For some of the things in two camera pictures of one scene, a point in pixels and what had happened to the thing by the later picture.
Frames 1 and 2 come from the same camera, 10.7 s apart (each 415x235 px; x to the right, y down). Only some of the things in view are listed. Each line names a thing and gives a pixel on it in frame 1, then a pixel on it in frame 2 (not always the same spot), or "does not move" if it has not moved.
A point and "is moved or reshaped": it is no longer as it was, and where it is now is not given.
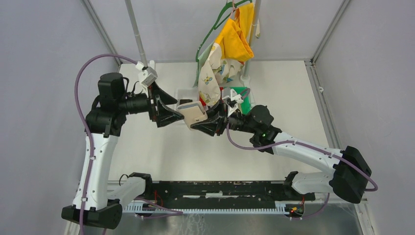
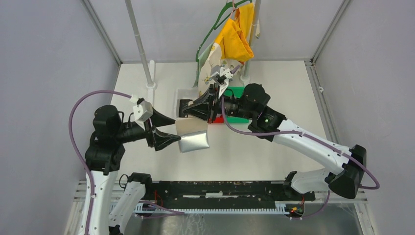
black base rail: (224, 194) does not move
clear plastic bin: (187, 93) does not move
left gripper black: (164, 115) -> (160, 139)
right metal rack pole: (258, 10) does not move
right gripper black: (218, 118) -> (204, 105)
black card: (182, 101) does not move
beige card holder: (193, 112) is moved or reshaped
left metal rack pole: (140, 43) does not move
